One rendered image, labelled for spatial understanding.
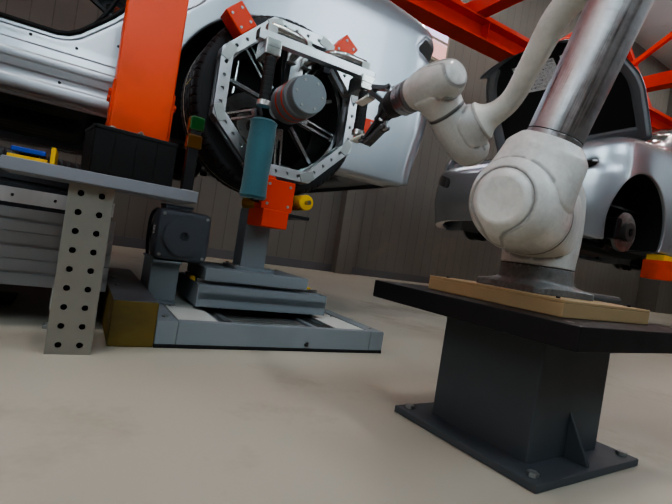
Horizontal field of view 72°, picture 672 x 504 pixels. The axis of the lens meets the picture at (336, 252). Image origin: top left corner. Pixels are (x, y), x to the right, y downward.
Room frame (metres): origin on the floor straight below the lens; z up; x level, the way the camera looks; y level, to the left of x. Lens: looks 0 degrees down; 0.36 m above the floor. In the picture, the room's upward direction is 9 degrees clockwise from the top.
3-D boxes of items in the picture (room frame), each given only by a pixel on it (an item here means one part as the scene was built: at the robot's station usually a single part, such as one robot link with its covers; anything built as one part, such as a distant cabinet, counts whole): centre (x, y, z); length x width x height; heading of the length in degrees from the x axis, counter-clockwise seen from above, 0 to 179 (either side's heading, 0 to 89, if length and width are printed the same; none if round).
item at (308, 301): (1.83, 0.31, 0.13); 0.50 x 0.36 x 0.10; 120
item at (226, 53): (1.67, 0.25, 0.85); 0.54 x 0.07 x 0.54; 120
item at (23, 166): (1.18, 0.61, 0.44); 0.43 x 0.17 x 0.03; 120
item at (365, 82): (1.58, 0.00, 0.93); 0.09 x 0.05 x 0.05; 30
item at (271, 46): (1.41, 0.30, 0.93); 0.09 x 0.05 x 0.05; 30
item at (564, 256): (1.02, -0.44, 0.50); 0.18 x 0.16 x 0.22; 143
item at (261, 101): (1.38, 0.28, 0.83); 0.04 x 0.04 x 0.16
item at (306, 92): (1.61, 0.22, 0.85); 0.21 x 0.14 x 0.14; 30
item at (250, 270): (1.82, 0.34, 0.32); 0.40 x 0.30 x 0.28; 120
